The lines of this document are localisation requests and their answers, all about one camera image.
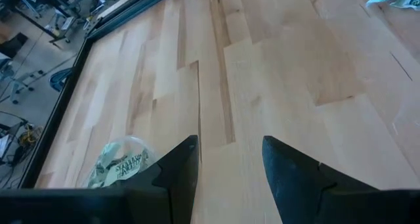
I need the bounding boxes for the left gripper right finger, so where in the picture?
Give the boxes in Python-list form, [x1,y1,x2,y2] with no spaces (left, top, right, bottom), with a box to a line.
[261,135,420,224]

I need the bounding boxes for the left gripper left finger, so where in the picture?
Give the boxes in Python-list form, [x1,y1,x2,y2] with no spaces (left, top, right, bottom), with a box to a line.
[0,134,200,224]

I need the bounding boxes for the clear plastic bin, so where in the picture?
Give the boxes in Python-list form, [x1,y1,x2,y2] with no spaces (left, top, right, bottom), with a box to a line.
[80,135,160,189]

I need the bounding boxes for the white paper pad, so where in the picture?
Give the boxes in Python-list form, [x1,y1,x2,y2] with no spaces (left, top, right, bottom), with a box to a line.
[0,133,12,159]

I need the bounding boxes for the grey chair base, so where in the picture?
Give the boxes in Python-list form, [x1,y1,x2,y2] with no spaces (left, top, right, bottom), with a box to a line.
[9,69,45,105]

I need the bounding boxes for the black aluminium table frame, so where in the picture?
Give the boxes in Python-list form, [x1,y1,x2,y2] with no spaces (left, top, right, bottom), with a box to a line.
[18,0,183,189]

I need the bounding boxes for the coiled yellow cable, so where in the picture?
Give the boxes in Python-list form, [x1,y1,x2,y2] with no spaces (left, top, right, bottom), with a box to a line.
[18,125,43,148]

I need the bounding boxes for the blue cable coil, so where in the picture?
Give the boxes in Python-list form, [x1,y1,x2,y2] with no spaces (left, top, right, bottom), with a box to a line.
[49,68,73,93]

